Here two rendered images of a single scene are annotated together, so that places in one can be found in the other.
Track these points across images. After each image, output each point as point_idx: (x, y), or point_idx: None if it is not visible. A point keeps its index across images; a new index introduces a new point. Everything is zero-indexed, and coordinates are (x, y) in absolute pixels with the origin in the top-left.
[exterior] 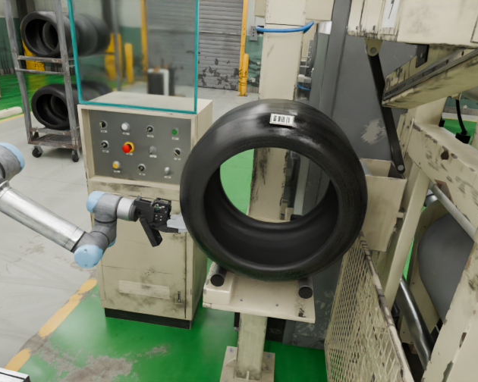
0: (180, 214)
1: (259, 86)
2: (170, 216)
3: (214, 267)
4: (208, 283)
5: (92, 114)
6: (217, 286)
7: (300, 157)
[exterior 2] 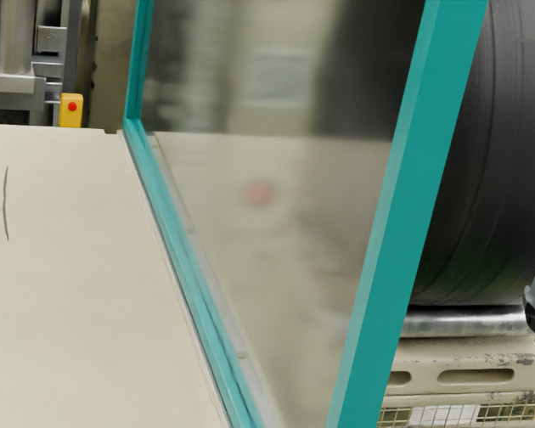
0: None
1: None
2: None
3: (518, 320)
4: (527, 354)
5: None
6: (525, 340)
7: (61, 86)
